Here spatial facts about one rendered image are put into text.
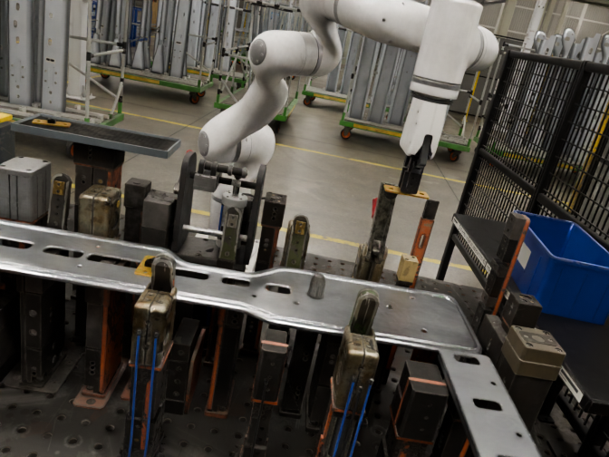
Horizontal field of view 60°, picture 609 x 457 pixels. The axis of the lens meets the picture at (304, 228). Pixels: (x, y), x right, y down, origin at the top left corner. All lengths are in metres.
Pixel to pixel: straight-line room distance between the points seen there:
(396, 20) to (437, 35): 0.13
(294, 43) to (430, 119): 0.44
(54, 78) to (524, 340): 4.91
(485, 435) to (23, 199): 1.01
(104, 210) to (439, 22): 0.77
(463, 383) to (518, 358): 0.12
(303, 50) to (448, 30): 0.43
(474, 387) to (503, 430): 0.10
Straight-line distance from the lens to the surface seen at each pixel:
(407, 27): 1.06
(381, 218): 1.18
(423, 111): 0.93
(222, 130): 1.48
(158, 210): 1.22
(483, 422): 0.89
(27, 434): 1.18
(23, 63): 5.56
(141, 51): 8.97
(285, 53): 1.24
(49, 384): 1.28
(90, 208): 1.23
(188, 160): 1.18
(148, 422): 1.02
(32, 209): 1.29
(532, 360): 1.03
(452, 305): 1.20
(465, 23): 0.94
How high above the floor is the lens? 1.51
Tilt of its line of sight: 21 degrees down
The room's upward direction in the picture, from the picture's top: 11 degrees clockwise
